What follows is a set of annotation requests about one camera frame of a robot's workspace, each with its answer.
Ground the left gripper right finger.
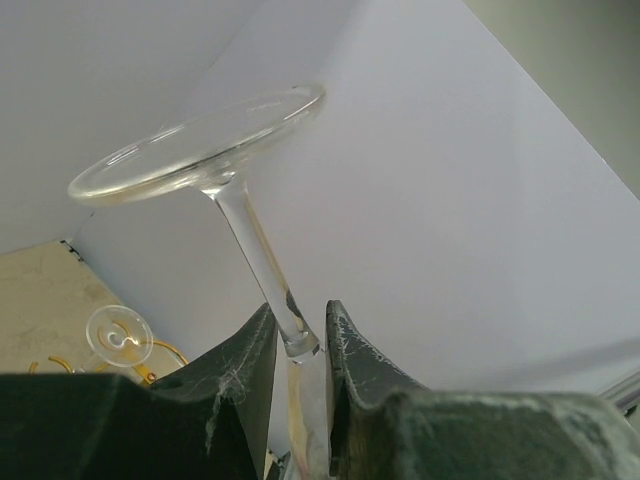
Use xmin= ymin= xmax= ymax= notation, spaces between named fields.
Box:
xmin=325 ymin=300 xmax=639 ymax=479

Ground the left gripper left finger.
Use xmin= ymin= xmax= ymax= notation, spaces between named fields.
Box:
xmin=1 ymin=306 xmax=277 ymax=479

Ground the tall clear flute glass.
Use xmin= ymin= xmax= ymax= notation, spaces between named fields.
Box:
xmin=80 ymin=305 xmax=154 ymax=372

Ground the gold wire glass rack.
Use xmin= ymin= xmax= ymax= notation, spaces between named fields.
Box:
xmin=27 ymin=340 xmax=189 ymax=386

